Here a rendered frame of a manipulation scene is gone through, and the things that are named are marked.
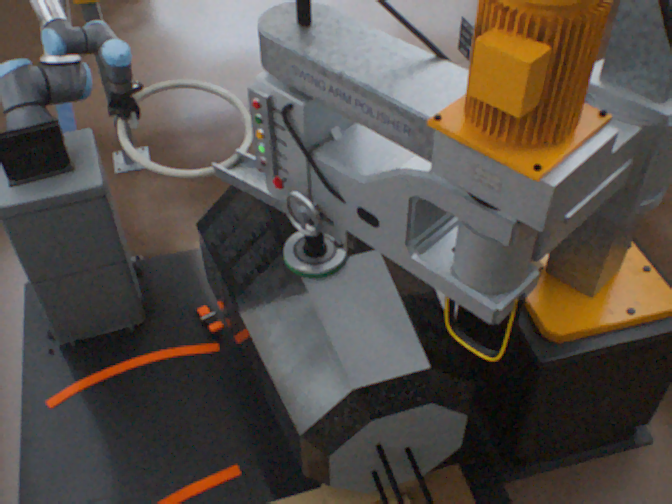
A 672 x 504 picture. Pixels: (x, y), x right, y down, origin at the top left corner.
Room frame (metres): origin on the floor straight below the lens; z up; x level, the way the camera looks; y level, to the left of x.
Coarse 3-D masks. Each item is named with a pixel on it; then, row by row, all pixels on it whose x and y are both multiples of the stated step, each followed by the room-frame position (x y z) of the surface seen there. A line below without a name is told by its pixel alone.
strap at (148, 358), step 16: (160, 352) 2.00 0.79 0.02; (176, 352) 2.00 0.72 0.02; (192, 352) 2.00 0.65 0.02; (112, 368) 1.92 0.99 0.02; (128, 368) 1.92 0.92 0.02; (80, 384) 1.84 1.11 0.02; (48, 400) 1.76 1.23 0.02; (208, 480) 1.38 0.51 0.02; (224, 480) 1.38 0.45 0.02; (176, 496) 1.32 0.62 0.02
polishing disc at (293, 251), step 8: (288, 240) 1.81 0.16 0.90; (296, 240) 1.81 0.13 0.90; (304, 240) 1.81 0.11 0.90; (328, 240) 1.81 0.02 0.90; (288, 248) 1.77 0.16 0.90; (296, 248) 1.77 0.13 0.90; (328, 248) 1.77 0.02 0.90; (336, 248) 1.77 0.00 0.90; (288, 256) 1.73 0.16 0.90; (296, 256) 1.73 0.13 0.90; (304, 256) 1.73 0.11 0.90; (328, 256) 1.73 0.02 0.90; (336, 256) 1.73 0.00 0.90; (344, 256) 1.73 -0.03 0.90; (296, 264) 1.69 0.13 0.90; (304, 264) 1.69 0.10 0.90; (312, 264) 1.69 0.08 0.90; (320, 264) 1.69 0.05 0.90; (328, 264) 1.69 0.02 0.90; (336, 264) 1.69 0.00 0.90; (304, 272) 1.67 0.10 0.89; (312, 272) 1.66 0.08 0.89; (320, 272) 1.66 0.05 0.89
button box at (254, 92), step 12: (252, 84) 1.76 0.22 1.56; (252, 96) 1.74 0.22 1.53; (264, 96) 1.70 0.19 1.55; (252, 108) 1.74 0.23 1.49; (264, 108) 1.71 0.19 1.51; (252, 120) 1.75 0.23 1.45; (264, 120) 1.71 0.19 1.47; (252, 132) 1.75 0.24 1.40; (264, 132) 1.71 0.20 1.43; (264, 144) 1.72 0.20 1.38; (264, 156) 1.72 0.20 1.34; (276, 156) 1.71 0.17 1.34; (264, 168) 1.73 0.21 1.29; (276, 168) 1.71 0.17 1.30
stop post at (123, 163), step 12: (84, 0) 3.34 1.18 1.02; (96, 0) 3.36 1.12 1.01; (84, 12) 3.36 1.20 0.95; (96, 12) 3.37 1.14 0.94; (96, 60) 3.36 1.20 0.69; (108, 96) 3.36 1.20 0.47; (120, 144) 3.36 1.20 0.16; (132, 144) 3.37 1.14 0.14; (120, 156) 3.43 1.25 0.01; (144, 156) 3.43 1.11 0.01; (120, 168) 3.32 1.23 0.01; (132, 168) 3.32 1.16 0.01; (144, 168) 3.33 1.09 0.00
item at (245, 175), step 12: (240, 156) 2.10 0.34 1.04; (252, 156) 2.06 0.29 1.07; (216, 168) 2.02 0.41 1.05; (240, 168) 2.06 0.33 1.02; (252, 168) 2.05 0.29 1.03; (228, 180) 1.98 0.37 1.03; (240, 180) 1.93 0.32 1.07; (252, 180) 1.97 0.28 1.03; (264, 180) 1.96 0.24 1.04; (252, 192) 1.89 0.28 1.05; (264, 192) 1.84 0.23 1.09; (276, 204) 1.80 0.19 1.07; (324, 228) 1.64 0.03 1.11; (336, 240) 1.56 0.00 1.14; (348, 240) 1.57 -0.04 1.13
